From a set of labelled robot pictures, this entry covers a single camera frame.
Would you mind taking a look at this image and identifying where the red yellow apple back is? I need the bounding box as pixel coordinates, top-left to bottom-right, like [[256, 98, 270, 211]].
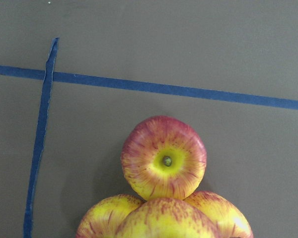
[[184, 191, 254, 238]]

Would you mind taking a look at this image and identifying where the red yellow apple front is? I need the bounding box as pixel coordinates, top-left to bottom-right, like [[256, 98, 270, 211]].
[[121, 116, 207, 200]]

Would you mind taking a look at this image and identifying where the red yellow carried apple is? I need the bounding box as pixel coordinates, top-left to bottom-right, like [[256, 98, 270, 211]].
[[115, 198, 221, 238]]

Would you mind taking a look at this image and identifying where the red yellow apple left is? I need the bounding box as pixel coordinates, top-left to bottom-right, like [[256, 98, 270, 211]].
[[75, 194, 144, 238]]

